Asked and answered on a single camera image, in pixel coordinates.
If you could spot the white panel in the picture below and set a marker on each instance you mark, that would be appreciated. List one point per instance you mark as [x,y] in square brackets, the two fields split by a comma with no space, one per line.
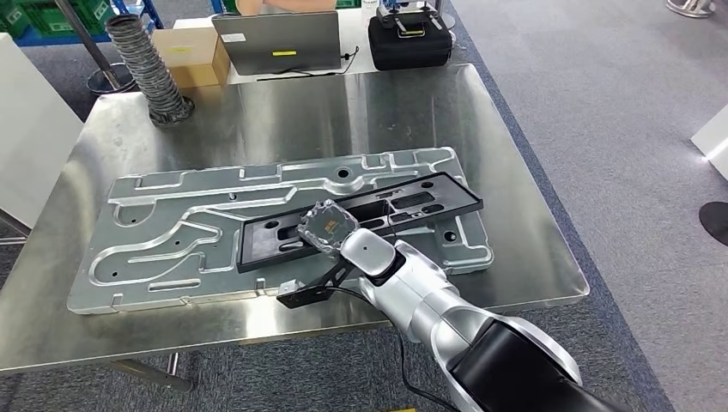
[34,142]
[714,142]

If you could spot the green plastic crate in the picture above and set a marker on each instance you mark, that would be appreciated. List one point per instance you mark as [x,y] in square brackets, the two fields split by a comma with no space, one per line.
[62,17]
[11,23]

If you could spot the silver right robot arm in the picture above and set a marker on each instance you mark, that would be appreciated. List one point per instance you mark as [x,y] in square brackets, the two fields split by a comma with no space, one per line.
[415,290]

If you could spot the brown cardboard box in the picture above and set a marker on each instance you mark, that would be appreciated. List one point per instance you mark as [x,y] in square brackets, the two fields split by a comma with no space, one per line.
[188,57]

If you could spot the person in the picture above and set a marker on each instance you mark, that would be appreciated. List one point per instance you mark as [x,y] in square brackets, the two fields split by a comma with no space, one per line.
[284,6]

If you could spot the white desk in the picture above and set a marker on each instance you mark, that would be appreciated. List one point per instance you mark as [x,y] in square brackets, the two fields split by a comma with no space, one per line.
[352,34]

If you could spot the stainless steel workbench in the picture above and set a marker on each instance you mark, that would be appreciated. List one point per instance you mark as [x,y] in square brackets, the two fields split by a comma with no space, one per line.
[341,113]

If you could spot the blue metal shelf rack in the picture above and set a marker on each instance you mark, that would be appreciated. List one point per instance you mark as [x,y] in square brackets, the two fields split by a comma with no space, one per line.
[62,38]

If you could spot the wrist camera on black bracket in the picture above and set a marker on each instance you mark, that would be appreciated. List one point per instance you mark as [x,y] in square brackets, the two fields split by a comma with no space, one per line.
[307,294]

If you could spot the black pole stand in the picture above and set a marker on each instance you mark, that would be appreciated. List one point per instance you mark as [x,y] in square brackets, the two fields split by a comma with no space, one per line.
[716,224]

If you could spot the round metal stand base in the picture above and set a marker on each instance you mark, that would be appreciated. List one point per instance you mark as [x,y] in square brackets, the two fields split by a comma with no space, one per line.
[691,7]

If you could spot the silver metal fixture plate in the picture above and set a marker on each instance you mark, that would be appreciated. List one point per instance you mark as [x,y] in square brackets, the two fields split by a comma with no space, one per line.
[170,261]

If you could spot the black carry case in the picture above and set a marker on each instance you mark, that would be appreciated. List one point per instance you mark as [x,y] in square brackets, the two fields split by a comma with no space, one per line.
[409,51]

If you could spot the black plastic plate frame part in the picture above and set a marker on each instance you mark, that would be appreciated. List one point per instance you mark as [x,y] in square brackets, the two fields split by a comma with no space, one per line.
[267,244]

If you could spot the steel frame table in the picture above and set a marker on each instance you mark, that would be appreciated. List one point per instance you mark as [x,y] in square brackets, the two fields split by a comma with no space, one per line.
[11,224]

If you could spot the grey laptop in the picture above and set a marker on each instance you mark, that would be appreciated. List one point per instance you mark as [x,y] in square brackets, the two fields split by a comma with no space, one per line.
[273,42]

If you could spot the metal stanchion with round base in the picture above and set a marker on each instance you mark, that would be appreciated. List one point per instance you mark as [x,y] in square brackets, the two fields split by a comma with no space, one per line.
[111,79]

